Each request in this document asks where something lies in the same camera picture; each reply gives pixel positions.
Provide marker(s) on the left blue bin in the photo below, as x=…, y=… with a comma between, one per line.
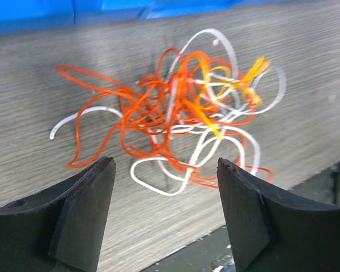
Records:
x=17, y=16

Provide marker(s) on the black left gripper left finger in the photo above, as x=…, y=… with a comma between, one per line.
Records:
x=60, y=228

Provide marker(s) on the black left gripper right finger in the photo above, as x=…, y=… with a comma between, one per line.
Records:
x=272, y=229

